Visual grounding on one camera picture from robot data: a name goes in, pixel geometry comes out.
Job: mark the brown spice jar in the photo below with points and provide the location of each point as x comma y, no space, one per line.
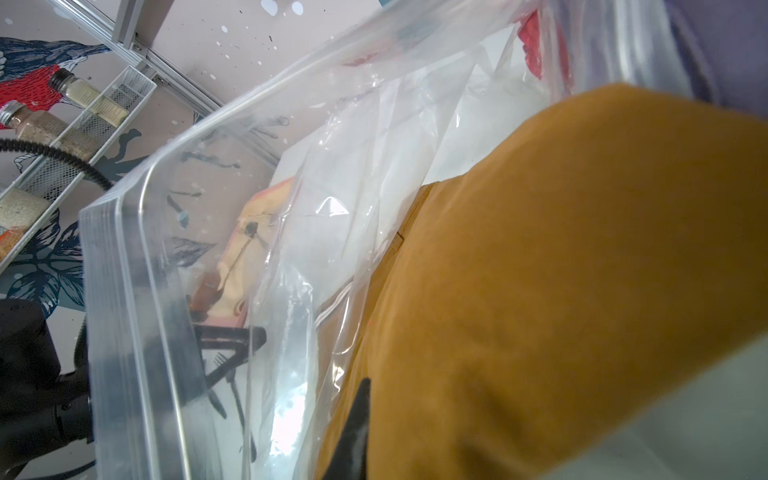
43,127

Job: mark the yellow spice jar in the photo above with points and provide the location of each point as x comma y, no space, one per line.
88,97

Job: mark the red garment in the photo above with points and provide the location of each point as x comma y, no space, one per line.
546,52

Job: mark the clear plastic vacuum bag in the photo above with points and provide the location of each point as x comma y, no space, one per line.
421,92

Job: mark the purple grey garment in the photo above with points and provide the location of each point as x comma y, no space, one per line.
723,48

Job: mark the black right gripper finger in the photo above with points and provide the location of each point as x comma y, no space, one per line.
349,461

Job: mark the brown garment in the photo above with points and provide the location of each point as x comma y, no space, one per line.
613,248

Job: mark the black plastic fork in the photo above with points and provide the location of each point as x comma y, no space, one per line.
230,377

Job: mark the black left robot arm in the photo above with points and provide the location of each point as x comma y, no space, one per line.
141,390

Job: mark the black lid spice jar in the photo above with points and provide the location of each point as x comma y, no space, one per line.
19,211

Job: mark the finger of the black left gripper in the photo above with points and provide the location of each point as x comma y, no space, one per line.
240,342

